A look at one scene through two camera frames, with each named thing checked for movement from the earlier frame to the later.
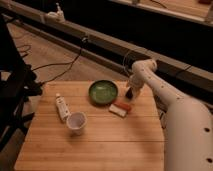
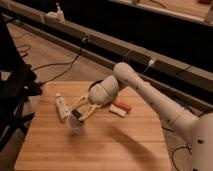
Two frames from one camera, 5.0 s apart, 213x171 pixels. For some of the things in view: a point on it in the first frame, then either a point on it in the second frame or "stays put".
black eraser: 129,93 -> 76,113
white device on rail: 57,16 stays put
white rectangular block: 117,110 stays put
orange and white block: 123,105 stays put
